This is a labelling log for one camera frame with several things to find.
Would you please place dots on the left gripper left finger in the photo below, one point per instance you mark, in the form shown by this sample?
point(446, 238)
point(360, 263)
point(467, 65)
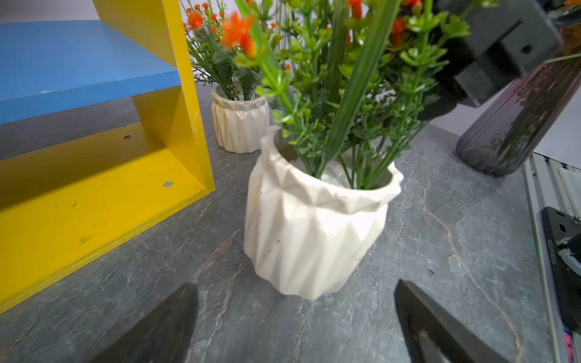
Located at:
point(163, 335)

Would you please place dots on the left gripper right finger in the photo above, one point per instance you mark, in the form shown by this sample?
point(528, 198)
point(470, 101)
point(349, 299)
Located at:
point(431, 334)

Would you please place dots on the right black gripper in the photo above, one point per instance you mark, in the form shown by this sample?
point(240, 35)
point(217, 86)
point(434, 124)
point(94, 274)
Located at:
point(506, 43)

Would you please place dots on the orange flower pot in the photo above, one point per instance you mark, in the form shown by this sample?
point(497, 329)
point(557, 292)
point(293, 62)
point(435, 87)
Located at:
point(236, 100)
point(353, 83)

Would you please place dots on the yellow rack with coloured shelves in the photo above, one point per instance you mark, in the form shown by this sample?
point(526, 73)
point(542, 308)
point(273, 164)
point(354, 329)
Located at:
point(66, 205)

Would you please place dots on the sunflower bouquet pot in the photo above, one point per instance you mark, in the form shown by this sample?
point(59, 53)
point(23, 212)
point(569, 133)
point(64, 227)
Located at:
point(505, 135)

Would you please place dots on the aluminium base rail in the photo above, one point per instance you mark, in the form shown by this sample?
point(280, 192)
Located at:
point(553, 192)

